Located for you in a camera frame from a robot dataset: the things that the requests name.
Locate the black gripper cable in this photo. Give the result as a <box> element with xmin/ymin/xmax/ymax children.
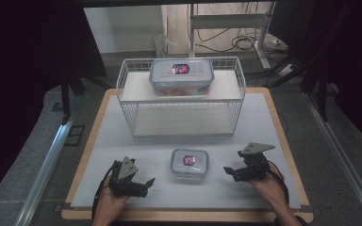
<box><xmin>267</xmin><ymin>160</ymin><xmax>290</xmax><ymax>206</ymax></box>
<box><xmin>90</xmin><ymin>164</ymin><xmax>116</xmax><ymax>220</ymax></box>

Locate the small clear food container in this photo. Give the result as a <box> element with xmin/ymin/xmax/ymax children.
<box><xmin>170</xmin><ymin>148</ymin><xmax>210</xmax><ymax>180</ymax></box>

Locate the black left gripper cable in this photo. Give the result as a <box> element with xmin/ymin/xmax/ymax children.
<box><xmin>90</xmin><ymin>164</ymin><xmax>116</xmax><ymax>220</ymax></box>

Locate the tangle of black floor cables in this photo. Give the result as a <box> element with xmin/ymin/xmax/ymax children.
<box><xmin>196</xmin><ymin>27</ymin><xmax>291</xmax><ymax>64</ymax></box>

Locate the person's left hand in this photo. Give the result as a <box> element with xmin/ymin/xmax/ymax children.
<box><xmin>94</xmin><ymin>179</ymin><xmax>130</xmax><ymax>218</ymax></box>

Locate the black curtain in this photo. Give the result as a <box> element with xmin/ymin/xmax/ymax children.
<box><xmin>0</xmin><ymin>0</ymin><xmax>107</xmax><ymax>208</ymax></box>
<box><xmin>268</xmin><ymin>0</ymin><xmax>362</xmax><ymax>154</ymax></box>

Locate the white panel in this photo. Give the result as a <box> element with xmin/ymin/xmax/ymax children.
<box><xmin>84</xmin><ymin>5</ymin><xmax>168</xmax><ymax>55</ymax></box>

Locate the aluminium rail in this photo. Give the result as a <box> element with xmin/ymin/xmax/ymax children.
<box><xmin>303</xmin><ymin>92</ymin><xmax>362</xmax><ymax>222</ymax></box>
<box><xmin>13</xmin><ymin>114</ymin><xmax>74</xmax><ymax>226</ymax></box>

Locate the black stand leg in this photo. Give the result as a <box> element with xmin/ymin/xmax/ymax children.
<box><xmin>59</xmin><ymin>74</ymin><xmax>87</xmax><ymax>125</ymax></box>
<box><xmin>315</xmin><ymin>82</ymin><xmax>329</xmax><ymax>122</ymax></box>

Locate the white power strip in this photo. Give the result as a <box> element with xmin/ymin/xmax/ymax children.
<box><xmin>277</xmin><ymin>63</ymin><xmax>294</xmax><ymax>78</ymax></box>

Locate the person's right hand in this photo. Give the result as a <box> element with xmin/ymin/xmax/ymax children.
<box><xmin>248</xmin><ymin>165</ymin><xmax>289</xmax><ymax>209</ymax></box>

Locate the white wire rack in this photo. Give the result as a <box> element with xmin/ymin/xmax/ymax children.
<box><xmin>116</xmin><ymin>56</ymin><xmax>247</xmax><ymax>137</ymax></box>

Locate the large clear food container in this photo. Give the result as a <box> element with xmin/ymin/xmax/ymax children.
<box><xmin>149</xmin><ymin>57</ymin><xmax>216</xmax><ymax>97</ymax></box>

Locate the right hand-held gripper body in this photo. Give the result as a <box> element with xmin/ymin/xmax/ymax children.
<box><xmin>239</xmin><ymin>142</ymin><xmax>276</xmax><ymax>183</ymax></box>

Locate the white metal stand frame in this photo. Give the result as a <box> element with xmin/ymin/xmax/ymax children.
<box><xmin>188</xmin><ymin>2</ymin><xmax>272</xmax><ymax>71</ymax></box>

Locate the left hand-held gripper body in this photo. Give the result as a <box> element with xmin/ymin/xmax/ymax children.
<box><xmin>107</xmin><ymin>155</ymin><xmax>149</xmax><ymax>199</ymax></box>

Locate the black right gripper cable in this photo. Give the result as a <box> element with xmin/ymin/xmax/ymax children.
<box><xmin>267</xmin><ymin>160</ymin><xmax>290</xmax><ymax>206</ymax></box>

